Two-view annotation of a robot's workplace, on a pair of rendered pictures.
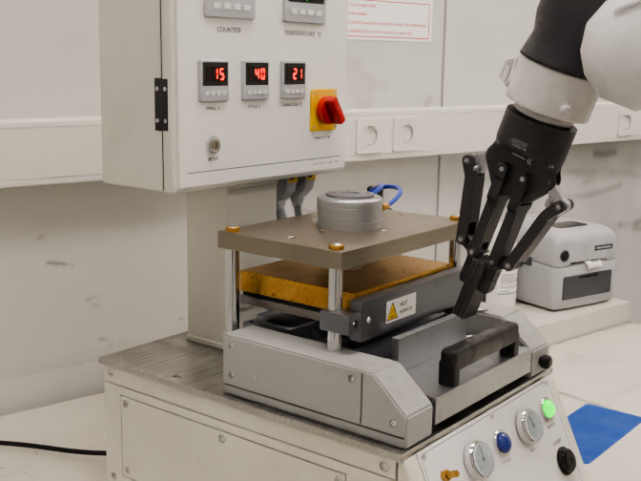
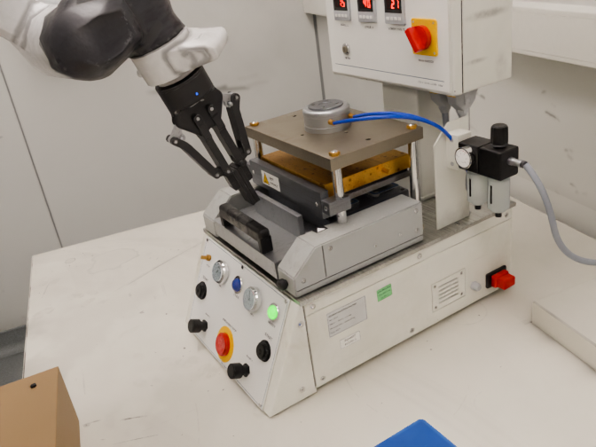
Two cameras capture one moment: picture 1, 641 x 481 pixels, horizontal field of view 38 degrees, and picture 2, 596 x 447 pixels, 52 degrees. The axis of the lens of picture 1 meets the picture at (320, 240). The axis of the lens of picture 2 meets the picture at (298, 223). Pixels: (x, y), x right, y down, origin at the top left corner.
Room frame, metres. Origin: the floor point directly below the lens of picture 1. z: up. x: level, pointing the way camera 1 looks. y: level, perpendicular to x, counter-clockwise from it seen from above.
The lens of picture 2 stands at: (1.43, -0.98, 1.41)
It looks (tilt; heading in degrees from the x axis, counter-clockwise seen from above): 26 degrees down; 113
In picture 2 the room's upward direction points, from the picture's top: 8 degrees counter-clockwise
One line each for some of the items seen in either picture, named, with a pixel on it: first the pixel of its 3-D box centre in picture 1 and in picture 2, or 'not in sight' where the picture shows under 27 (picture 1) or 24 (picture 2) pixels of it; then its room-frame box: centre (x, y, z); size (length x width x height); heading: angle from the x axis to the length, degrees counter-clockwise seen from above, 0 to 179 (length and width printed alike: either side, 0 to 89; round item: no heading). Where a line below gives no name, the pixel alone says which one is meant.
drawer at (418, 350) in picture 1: (379, 344); (314, 209); (1.07, -0.07, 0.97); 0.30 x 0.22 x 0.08; 52
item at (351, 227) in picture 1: (338, 240); (351, 137); (1.14, -0.02, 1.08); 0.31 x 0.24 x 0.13; 142
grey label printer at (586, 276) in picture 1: (547, 259); not in sight; (2.01, -0.50, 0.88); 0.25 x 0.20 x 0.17; 34
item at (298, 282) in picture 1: (353, 259); (333, 152); (1.11, -0.04, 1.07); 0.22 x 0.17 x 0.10; 142
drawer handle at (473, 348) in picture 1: (481, 351); (244, 226); (0.99, -0.18, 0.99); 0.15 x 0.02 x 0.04; 142
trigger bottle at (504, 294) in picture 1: (500, 249); not in sight; (1.91, -0.38, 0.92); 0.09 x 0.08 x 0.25; 43
